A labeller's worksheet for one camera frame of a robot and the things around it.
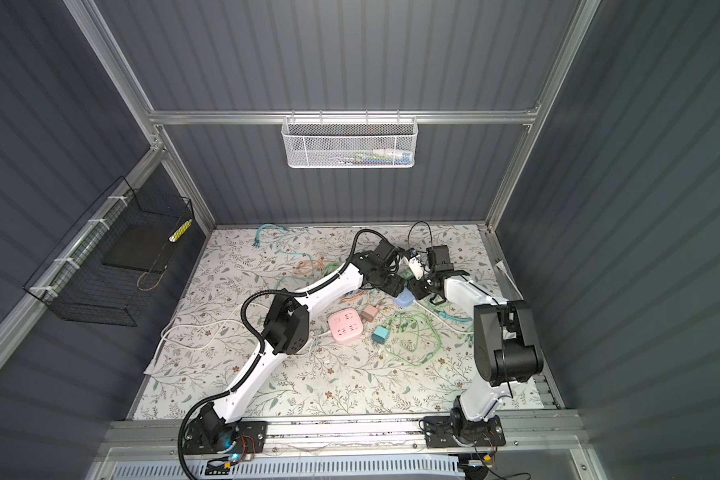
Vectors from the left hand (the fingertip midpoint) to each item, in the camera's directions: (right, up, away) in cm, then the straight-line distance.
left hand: (395, 284), depth 100 cm
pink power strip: (-16, -12, -9) cm, 22 cm away
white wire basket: (-18, +57, +24) cm, 64 cm away
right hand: (+8, +1, -4) cm, 9 cm away
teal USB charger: (-6, -14, -11) cm, 19 cm away
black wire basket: (-75, +5, -30) cm, 80 cm away
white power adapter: (-72, -23, -15) cm, 77 cm away
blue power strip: (+3, -4, -4) cm, 6 cm away
